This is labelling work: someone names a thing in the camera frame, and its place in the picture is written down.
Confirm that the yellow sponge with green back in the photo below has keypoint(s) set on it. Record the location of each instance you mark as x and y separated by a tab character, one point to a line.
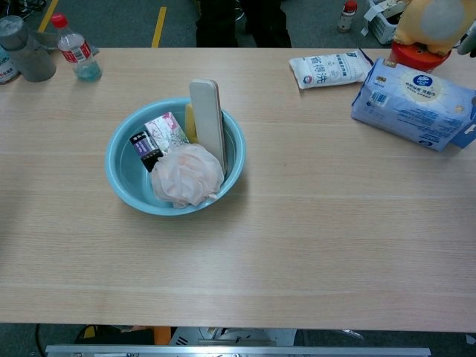
190	126

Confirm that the person in black trousers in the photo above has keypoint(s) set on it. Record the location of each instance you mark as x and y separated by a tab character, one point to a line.
219	22

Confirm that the yellow plush toy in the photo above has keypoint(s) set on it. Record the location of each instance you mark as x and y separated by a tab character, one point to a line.
431	22

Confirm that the light blue plastic basin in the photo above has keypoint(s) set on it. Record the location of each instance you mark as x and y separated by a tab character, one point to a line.
126	175

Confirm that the pink mesh bath ball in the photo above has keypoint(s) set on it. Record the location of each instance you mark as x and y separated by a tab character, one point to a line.
186	175

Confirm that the red round container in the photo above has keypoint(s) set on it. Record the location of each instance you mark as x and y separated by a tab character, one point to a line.
409	56

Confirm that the clear bottle with red cap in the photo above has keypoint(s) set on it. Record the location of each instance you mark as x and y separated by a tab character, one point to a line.
76	52

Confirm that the small black purple box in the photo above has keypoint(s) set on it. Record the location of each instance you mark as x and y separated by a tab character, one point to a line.
145	150

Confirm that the blue tissue pack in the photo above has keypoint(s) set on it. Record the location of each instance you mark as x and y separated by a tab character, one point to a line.
405	100

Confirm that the long white plastic case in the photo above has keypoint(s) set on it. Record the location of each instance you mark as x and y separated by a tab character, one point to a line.
206	119

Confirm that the white bottle with red cap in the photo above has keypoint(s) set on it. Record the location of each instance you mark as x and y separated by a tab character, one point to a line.
347	16

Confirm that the white washing powder bag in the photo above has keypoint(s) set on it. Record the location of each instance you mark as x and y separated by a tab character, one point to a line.
327	68

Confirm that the white blue package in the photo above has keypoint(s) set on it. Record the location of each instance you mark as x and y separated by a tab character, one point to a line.
5	74

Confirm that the aluminium rail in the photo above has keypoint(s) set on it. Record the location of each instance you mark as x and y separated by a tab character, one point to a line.
238	351

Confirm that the black yellow bag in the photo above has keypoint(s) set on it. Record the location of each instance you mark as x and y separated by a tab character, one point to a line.
111	332

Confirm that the floral toothpaste box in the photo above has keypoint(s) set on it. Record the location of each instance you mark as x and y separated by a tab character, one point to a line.
167	128

